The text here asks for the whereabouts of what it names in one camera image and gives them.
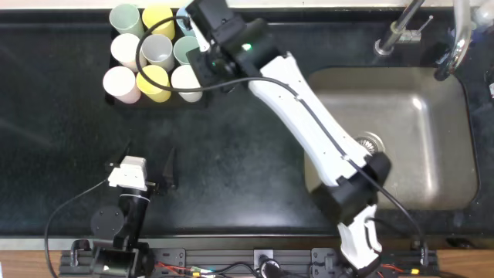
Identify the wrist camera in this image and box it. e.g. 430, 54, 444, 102
107, 154, 149, 192
188, 22, 211, 54

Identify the steel tap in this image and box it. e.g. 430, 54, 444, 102
372, 0, 488, 83

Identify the blue soap bottle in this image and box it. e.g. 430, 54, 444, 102
447, 2, 494, 46

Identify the steel sink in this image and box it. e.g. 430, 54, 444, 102
302, 66, 480, 212

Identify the pink cup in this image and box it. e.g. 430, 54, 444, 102
102, 65, 142, 105

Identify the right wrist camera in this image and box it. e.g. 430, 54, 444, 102
188, 22, 211, 54

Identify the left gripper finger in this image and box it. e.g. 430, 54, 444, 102
161, 146, 180, 192
104, 140, 134, 171

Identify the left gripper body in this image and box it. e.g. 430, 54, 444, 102
145, 180, 167, 195

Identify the white cup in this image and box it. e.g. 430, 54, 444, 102
110, 33, 148, 73
170, 63, 204, 104

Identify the grey cup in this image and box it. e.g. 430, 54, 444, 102
141, 33, 177, 73

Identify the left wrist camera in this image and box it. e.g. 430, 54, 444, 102
107, 154, 149, 192

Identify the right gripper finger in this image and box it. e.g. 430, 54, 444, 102
186, 46, 218, 88

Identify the blue cup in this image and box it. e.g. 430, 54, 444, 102
175, 6, 196, 38

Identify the green cup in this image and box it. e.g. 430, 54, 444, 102
172, 36, 202, 66
109, 3, 146, 40

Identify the mounting rail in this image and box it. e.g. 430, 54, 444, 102
59, 239, 441, 278

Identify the yellow cup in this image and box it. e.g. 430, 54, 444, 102
141, 4, 177, 42
135, 64, 173, 104

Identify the black tray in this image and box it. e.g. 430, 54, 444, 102
103, 7, 211, 110

